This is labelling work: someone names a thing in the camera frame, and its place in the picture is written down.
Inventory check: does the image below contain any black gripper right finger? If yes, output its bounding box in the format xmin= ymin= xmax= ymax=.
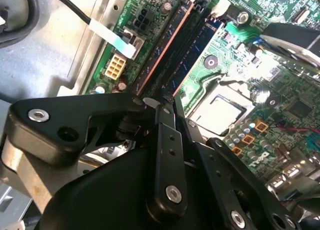
xmin=172 ymin=97 xmax=302 ymax=230

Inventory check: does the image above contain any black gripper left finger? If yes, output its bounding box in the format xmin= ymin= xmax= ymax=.
xmin=5 ymin=91 xmax=189 ymax=223

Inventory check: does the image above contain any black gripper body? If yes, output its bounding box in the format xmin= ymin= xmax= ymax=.
xmin=37 ymin=146 xmax=227 ymax=230

